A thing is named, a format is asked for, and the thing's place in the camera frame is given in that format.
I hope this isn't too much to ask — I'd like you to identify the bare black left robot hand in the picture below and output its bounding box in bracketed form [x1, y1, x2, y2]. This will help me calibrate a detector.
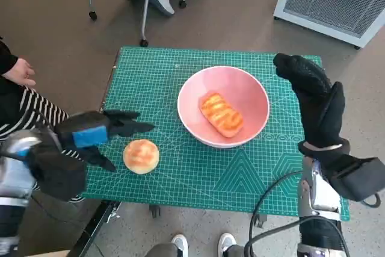
[55, 109, 156, 173]

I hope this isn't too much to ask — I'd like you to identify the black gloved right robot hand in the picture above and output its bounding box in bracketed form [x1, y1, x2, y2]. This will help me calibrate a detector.
[273, 52, 347, 149]

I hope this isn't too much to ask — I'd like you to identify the round toy bread bun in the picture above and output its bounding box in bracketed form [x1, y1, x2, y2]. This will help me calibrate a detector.
[122, 138, 160, 175]

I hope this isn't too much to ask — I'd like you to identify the oblong striped toy bread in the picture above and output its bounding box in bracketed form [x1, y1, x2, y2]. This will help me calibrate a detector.
[198, 91, 244, 138]

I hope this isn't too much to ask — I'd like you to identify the pink bowl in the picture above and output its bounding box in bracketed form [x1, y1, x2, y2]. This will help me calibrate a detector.
[176, 66, 271, 149]

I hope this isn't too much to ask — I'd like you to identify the person in striped clothing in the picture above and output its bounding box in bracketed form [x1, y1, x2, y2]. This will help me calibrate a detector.
[0, 37, 88, 203]

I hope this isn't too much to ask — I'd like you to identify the person's hand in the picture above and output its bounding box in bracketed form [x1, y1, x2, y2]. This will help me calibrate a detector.
[1, 57, 37, 87]

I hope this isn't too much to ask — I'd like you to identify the green cutting mat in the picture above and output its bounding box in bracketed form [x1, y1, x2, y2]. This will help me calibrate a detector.
[80, 46, 351, 221]

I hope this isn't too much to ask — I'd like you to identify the tan cardboard box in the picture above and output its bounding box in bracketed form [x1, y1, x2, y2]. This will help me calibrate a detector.
[35, 249, 72, 257]

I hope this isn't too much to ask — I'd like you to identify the person with white shoes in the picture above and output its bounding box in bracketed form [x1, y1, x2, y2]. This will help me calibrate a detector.
[146, 232, 250, 257]

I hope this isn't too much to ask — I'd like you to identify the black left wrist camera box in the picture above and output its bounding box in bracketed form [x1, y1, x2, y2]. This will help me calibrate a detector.
[29, 144, 88, 202]

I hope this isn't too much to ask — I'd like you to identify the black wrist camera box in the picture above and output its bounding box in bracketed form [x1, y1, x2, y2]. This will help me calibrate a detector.
[29, 144, 88, 202]
[324, 156, 385, 202]

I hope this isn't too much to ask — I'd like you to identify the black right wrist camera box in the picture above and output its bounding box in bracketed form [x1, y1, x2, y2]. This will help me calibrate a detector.
[324, 156, 385, 202]

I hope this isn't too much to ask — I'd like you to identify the black metal table frame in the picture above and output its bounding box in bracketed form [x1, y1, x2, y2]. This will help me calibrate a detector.
[70, 200, 123, 257]

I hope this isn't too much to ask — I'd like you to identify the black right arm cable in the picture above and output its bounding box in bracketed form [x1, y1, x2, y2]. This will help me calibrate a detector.
[245, 220, 351, 257]

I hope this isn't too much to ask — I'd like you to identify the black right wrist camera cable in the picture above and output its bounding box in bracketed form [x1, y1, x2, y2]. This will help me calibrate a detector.
[248, 170, 303, 257]

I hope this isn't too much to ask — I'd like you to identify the silver chair frame with castors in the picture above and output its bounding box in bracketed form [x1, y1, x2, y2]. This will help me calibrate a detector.
[88, 0, 187, 48]

